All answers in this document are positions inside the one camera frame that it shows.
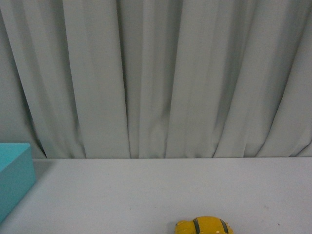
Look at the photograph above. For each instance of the yellow beetle toy car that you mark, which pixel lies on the yellow beetle toy car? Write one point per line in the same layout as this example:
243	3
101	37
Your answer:
203	225

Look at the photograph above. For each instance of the grey pleated curtain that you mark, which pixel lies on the grey pleated curtain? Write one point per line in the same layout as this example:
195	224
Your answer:
157	78

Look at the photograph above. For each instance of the turquoise plastic storage box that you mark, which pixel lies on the turquoise plastic storage box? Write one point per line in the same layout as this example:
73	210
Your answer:
17	175

